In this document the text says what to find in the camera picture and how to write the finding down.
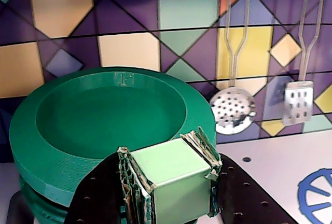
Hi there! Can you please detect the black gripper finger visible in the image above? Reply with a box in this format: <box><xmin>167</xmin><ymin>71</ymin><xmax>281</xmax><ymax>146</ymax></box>
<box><xmin>179</xmin><ymin>126</ymin><xmax>299</xmax><ymax>224</ymax></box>
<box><xmin>65</xmin><ymin>146</ymin><xmax>157</xmax><ymax>224</ymax></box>

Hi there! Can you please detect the blue toy kitchen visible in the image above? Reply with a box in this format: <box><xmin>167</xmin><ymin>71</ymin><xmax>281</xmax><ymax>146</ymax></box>
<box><xmin>0</xmin><ymin>0</ymin><xmax>332</xmax><ymax>224</ymax></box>

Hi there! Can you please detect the steel slotted hanging spatula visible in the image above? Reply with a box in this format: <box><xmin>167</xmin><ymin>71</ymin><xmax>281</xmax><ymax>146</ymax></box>
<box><xmin>281</xmin><ymin>0</ymin><xmax>325</xmax><ymax>127</ymax></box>

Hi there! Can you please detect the steel hanging skimmer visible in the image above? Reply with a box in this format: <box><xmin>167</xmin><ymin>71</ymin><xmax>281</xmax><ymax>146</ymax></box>
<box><xmin>209</xmin><ymin>0</ymin><xmax>258</xmax><ymax>135</ymax></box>

